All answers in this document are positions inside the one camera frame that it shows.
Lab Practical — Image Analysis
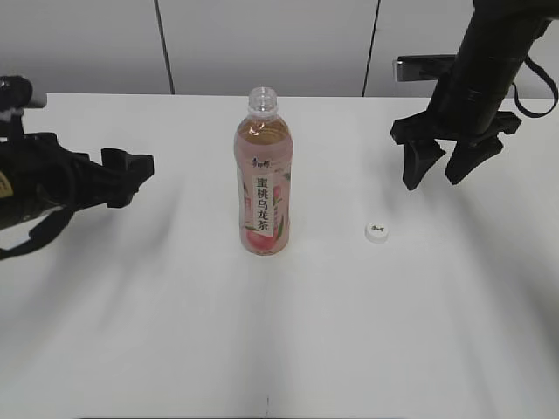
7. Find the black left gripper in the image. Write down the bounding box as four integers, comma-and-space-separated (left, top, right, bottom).
1, 133, 155, 218

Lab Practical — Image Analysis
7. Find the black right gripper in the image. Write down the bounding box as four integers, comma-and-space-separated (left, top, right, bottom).
390, 69, 521, 190

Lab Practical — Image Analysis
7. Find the white bottle cap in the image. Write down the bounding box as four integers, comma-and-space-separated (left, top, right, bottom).
364, 223, 390, 244

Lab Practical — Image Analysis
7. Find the peach oolong tea bottle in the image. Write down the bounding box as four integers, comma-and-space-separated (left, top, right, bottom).
234, 86, 293, 256

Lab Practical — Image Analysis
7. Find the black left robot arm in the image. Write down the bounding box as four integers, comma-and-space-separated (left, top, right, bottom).
1, 133, 155, 230

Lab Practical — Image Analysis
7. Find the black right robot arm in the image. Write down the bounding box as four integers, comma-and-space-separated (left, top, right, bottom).
390, 1, 558, 190

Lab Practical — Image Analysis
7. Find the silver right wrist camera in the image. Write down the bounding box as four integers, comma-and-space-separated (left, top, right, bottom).
392, 54, 455, 82

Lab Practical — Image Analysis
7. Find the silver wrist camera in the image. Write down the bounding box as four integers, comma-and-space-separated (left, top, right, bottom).
392, 54, 455, 82
1, 75, 47, 122

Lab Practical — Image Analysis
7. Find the black right camera cable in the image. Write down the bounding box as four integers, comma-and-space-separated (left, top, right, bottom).
511, 56, 559, 118

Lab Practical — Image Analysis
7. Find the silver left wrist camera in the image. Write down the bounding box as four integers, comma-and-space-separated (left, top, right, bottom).
1, 75, 47, 122

